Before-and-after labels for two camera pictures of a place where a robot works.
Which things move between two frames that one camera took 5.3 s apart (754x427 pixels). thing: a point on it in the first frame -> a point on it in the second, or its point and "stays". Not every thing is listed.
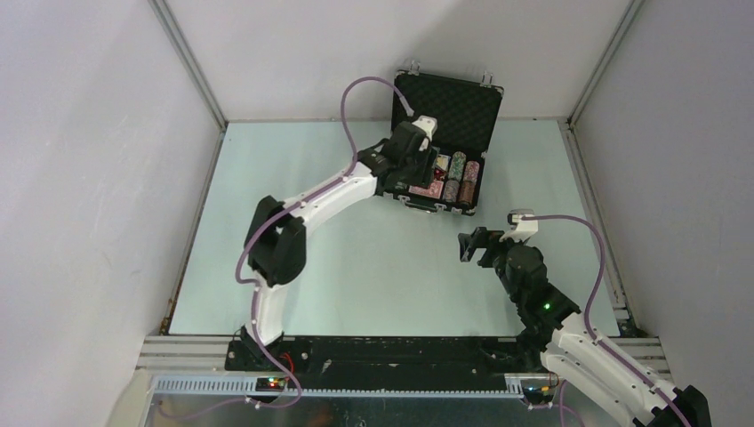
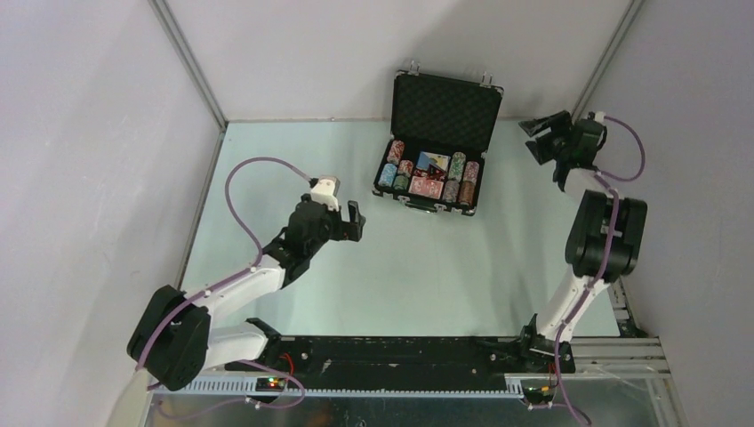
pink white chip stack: (471, 171) stays
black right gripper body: (496, 252) -> (553, 145)
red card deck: (433, 190) stays
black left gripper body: (418, 170) -> (334, 229)
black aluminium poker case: (465, 112) stays
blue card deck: (443, 161) stays
